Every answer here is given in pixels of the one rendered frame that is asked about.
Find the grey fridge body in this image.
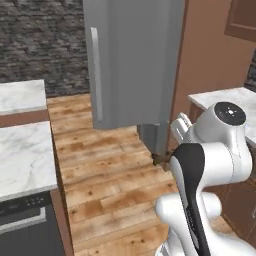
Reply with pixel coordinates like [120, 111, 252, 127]
[137, 122, 170, 157]

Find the silver dishwasher handle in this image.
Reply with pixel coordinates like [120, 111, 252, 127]
[0, 206, 47, 235]

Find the black dishwasher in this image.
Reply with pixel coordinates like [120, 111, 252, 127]
[0, 191, 66, 256]

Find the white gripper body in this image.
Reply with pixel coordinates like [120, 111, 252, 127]
[170, 112, 193, 145]

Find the brown base cupboard run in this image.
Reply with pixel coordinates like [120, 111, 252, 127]
[188, 101, 256, 249]

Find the grey fridge door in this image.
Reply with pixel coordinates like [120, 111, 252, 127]
[82, 0, 186, 131]

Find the brown wall cupboard door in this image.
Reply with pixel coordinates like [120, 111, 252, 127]
[223, 0, 256, 43]

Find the brown island cabinet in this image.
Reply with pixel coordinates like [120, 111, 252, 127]
[0, 109, 75, 256]

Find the silver fridge door handle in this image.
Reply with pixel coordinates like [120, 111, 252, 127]
[89, 26, 105, 123]

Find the brown fridge housing panel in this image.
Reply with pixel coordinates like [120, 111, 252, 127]
[166, 0, 256, 158]

